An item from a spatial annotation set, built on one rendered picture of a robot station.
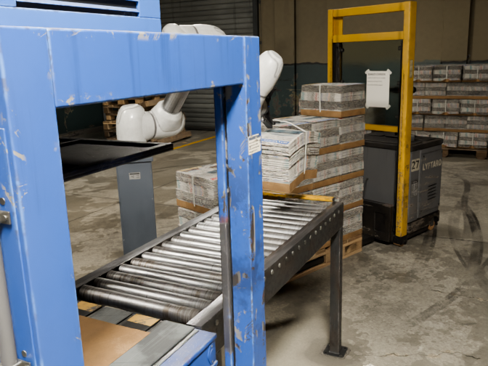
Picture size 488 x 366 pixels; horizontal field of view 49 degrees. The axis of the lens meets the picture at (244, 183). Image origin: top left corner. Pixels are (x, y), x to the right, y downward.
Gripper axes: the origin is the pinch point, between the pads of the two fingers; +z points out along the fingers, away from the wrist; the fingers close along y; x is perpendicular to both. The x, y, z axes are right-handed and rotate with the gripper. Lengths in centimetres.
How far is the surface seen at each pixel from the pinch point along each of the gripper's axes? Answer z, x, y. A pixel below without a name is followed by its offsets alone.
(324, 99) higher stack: 143, -25, -1
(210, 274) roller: -78, 12, 55
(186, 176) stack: 41, -75, 47
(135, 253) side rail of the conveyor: -73, -23, 55
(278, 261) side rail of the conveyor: -58, 28, 53
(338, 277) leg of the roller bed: 21, 29, 83
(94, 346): -130, 9, 59
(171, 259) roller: -72, -8, 55
